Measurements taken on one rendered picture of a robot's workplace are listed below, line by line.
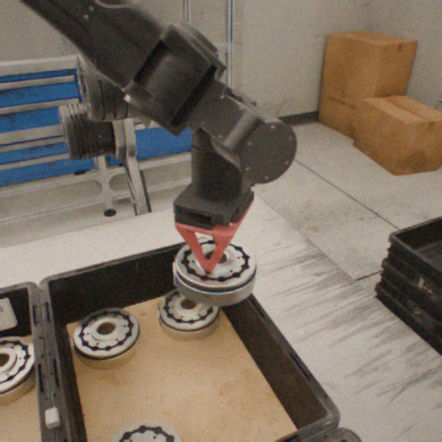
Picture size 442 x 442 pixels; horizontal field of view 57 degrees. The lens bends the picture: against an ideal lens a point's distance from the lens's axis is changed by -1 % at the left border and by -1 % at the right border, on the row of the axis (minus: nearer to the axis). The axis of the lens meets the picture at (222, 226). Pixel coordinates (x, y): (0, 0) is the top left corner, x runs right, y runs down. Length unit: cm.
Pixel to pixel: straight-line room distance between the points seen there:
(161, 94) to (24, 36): 282
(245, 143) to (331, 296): 70
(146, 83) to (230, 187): 14
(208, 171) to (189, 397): 35
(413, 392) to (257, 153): 63
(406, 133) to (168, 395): 277
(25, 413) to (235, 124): 51
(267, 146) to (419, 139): 294
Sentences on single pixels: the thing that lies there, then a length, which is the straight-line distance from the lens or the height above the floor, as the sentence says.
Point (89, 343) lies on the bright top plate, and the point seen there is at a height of 86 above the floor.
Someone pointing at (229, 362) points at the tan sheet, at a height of 83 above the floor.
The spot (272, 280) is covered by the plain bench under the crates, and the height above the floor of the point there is 70.
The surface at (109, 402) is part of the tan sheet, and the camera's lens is 66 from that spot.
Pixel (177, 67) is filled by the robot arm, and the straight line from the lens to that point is 37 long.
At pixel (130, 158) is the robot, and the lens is 141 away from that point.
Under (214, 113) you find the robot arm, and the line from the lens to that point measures 36.
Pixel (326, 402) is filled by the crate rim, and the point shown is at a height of 93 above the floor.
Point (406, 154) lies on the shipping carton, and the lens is 326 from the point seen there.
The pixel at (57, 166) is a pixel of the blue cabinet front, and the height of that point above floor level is 38.
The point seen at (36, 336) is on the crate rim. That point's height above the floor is 93.
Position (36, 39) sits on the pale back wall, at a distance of 318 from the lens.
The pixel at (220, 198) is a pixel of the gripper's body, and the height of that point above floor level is 114.
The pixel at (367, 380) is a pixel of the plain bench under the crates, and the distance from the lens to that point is 86.
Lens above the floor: 136
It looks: 34 degrees down
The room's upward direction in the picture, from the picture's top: straight up
